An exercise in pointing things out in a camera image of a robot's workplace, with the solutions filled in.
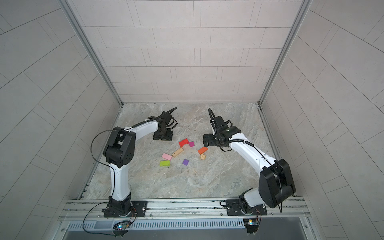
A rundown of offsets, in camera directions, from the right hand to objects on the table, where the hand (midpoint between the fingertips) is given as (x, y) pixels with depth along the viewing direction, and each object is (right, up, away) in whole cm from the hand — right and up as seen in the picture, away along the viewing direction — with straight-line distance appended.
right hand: (210, 141), depth 84 cm
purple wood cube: (-14, -13, +3) cm, 19 cm away
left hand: (-25, +1, +15) cm, 30 cm away
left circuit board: (-39, -33, -20) cm, 55 cm away
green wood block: (-26, -13, +1) cm, 29 cm away
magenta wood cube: (-11, -3, +10) cm, 15 cm away
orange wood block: (-4, -7, +7) cm, 11 cm away
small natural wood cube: (-4, -10, +4) cm, 11 cm away
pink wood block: (-26, -10, +5) cm, 28 cm away
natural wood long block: (-19, -7, +6) cm, 21 cm away
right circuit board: (+18, -35, -15) cm, 42 cm away
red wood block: (-16, -2, +10) cm, 19 cm away
